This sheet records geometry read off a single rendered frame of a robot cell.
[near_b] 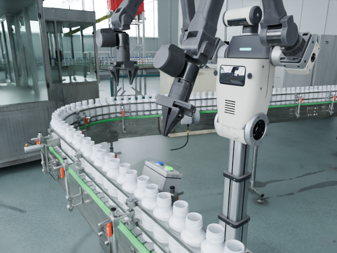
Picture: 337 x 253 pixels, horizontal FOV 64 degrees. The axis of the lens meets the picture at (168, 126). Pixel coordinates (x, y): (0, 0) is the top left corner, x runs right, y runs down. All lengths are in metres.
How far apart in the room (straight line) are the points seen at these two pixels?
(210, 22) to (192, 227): 0.51
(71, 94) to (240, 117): 4.93
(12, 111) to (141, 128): 1.92
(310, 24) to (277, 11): 12.91
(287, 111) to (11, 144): 3.24
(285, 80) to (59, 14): 4.87
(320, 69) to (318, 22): 6.62
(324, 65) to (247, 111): 6.22
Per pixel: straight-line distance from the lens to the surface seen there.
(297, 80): 6.84
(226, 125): 1.27
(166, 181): 0.95
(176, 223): 0.69
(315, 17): 13.84
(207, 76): 4.97
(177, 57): 0.68
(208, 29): 0.75
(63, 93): 5.82
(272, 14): 1.00
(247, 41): 1.27
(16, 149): 3.87
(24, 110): 3.77
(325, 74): 7.43
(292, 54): 1.11
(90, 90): 5.99
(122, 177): 0.90
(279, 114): 2.95
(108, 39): 1.07
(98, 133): 2.18
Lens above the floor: 1.53
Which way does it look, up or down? 16 degrees down
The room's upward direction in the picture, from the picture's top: straight up
